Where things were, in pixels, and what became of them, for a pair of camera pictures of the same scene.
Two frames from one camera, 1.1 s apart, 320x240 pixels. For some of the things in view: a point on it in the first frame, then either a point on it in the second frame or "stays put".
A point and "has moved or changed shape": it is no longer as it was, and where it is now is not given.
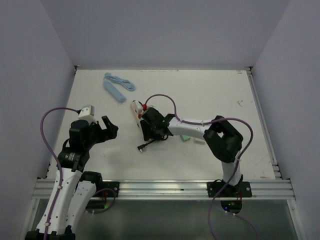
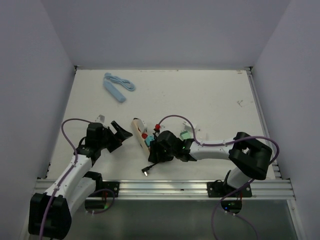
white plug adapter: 138,104 has moved or changed shape
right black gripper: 148,134 → 155,147
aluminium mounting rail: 180,189 stays put
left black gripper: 108,133 → 117,138
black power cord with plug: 140,147 → 145,170
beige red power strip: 138,108 → 141,136
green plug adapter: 185,138 stays put
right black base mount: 241,189 stays put
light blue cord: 124,83 stays put
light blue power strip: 110,86 stays put
